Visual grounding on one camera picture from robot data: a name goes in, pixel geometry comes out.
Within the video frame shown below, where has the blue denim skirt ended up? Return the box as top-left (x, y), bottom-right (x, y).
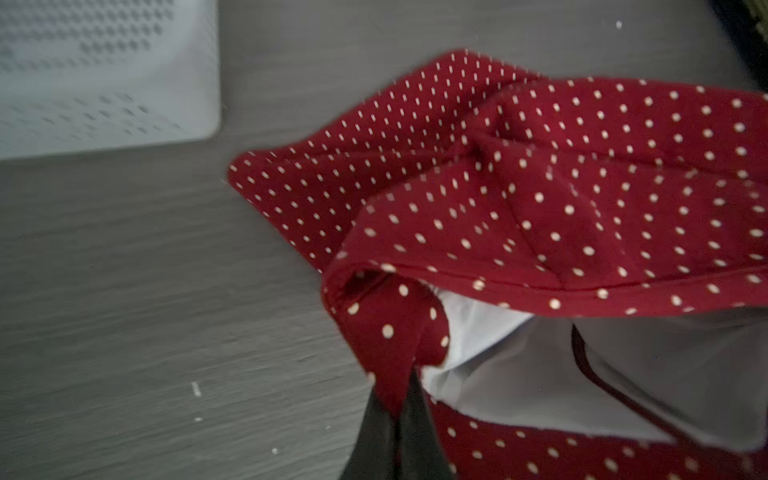
top-left (710, 0), bottom-right (767, 92)

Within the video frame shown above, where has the white plastic basket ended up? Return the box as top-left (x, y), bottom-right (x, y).
top-left (1, 0), bottom-right (222, 160)

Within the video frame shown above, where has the red polka dot skirt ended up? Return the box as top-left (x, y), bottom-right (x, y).
top-left (228, 50), bottom-right (767, 479)

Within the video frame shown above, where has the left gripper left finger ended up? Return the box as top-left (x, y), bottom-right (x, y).
top-left (340, 390), bottom-right (398, 480)

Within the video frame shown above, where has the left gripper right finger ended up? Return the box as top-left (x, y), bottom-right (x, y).
top-left (397, 371), bottom-right (455, 480)

